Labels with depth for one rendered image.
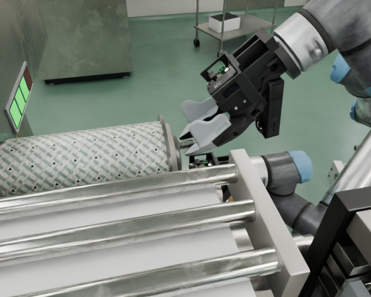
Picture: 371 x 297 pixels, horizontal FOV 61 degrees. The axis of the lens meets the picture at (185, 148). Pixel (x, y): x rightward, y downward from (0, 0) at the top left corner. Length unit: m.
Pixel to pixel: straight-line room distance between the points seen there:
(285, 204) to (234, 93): 0.39
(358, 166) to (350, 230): 0.53
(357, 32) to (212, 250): 0.37
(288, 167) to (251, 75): 0.30
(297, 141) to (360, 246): 2.47
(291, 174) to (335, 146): 2.06
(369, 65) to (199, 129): 0.25
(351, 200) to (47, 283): 0.20
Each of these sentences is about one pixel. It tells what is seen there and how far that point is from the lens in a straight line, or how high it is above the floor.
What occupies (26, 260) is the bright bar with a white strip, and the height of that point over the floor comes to 1.45.
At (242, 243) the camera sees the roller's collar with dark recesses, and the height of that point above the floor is 1.37.
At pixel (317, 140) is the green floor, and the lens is 2.77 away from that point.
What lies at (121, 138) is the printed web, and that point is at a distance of 0.49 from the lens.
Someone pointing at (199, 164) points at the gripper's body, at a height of 1.15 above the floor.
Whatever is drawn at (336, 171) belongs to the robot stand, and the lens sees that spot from 1.34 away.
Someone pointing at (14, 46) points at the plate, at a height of 1.28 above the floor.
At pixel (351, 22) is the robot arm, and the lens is 0.49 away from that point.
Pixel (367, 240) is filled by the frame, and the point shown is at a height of 1.43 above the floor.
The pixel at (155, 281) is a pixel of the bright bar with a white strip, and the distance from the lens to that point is 0.17.
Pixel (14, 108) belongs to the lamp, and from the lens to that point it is 0.86.
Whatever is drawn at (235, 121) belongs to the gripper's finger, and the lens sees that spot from 0.48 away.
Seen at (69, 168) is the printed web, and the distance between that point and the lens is 0.48.
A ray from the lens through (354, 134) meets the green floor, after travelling 2.98.
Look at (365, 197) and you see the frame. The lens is 0.26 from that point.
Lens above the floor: 1.61
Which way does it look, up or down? 40 degrees down
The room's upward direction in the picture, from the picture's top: straight up
